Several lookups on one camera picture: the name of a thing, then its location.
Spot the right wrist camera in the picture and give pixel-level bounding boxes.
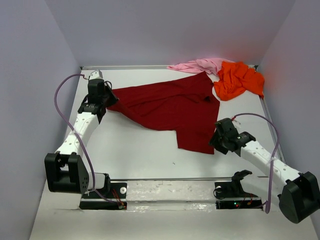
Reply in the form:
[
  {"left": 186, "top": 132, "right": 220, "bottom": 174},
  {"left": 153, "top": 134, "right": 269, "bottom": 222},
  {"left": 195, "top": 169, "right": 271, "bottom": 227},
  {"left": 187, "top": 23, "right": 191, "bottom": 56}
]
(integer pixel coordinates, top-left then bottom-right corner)
[{"left": 231, "top": 117, "right": 242, "bottom": 129}]

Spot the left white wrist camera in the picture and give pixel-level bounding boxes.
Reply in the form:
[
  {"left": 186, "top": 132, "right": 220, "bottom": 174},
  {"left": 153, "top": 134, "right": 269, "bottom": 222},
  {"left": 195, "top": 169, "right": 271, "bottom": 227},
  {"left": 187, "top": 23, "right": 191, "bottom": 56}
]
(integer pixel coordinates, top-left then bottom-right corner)
[{"left": 88, "top": 69, "right": 103, "bottom": 80}]

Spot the dark red t shirt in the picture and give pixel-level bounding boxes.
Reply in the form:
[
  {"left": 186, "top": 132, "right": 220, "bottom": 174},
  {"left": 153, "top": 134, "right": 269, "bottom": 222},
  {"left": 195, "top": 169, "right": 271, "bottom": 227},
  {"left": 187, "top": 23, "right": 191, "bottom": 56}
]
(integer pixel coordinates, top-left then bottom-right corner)
[{"left": 108, "top": 72, "right": 220, "bottom": 155}]

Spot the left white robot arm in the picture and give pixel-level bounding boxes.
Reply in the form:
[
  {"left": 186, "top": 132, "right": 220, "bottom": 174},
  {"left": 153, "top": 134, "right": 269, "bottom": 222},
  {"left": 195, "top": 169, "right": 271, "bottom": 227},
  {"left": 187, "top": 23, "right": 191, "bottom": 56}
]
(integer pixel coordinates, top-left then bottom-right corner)
[{"left": 44, "top": 70, "right": 119, "bottom": 198}]

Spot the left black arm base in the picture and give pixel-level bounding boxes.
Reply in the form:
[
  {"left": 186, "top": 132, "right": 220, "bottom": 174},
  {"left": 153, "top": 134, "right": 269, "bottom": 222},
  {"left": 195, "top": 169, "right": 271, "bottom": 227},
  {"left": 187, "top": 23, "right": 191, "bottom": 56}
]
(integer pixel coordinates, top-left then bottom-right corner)
[{"left": 79, "top": 173, "right": 128, "bottom": 211}]

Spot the orange t shirt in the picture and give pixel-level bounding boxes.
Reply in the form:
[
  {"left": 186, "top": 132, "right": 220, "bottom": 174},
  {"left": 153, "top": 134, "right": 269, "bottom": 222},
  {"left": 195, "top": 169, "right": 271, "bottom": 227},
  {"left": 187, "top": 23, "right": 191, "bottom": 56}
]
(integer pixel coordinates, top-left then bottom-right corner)
[{"left": 214, "top": 61, "right": 265, "bottom": 101}]

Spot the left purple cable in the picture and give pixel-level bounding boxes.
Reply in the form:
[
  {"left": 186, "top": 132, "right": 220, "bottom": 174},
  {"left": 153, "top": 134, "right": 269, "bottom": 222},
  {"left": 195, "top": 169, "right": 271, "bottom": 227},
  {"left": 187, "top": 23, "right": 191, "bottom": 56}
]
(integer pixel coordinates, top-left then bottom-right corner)
[{"left": 54, "top": 73, "right": 126, "bottom": 208}]

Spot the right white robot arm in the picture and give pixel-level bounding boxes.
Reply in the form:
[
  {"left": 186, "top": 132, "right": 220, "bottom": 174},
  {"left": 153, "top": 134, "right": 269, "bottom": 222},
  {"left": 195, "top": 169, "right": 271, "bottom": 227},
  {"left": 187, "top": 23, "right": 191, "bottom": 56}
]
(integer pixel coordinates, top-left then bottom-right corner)
[{"left": 209, "top": 118, "right": 320, "bottom": 224}]

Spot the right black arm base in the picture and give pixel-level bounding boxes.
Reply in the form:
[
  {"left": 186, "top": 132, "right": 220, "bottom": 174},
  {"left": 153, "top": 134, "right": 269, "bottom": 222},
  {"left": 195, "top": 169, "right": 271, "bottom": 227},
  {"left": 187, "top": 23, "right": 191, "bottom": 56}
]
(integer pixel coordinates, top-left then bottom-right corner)
[{"left": 212, "top": 170, "right": 264, "bottom": 210}]

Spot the pink t shirt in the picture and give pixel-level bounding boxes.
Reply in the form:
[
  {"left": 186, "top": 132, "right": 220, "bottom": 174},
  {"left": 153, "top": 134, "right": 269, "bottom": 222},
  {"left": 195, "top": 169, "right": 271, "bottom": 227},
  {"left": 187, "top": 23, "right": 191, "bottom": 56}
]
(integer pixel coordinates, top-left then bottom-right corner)
[{"left": 166, "top": 58, "right": 233, "bottom": 76}]

